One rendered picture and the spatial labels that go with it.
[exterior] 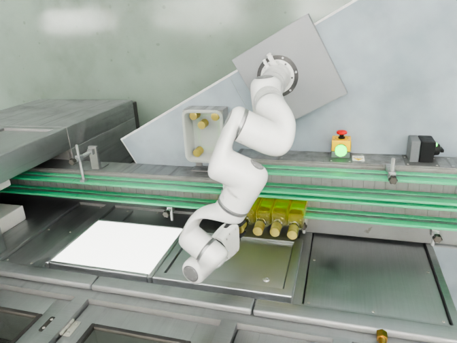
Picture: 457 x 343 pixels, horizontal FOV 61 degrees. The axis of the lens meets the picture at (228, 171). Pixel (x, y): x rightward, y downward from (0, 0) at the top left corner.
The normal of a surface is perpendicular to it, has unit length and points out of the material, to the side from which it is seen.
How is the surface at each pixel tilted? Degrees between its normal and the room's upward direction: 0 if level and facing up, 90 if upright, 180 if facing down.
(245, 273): 90
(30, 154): 90
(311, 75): 3
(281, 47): 3
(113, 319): 90
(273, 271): 90
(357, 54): 0
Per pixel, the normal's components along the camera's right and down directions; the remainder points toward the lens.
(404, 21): -0.27, 0.36
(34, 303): -0.05, -0.93
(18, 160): 0.96, 0.06
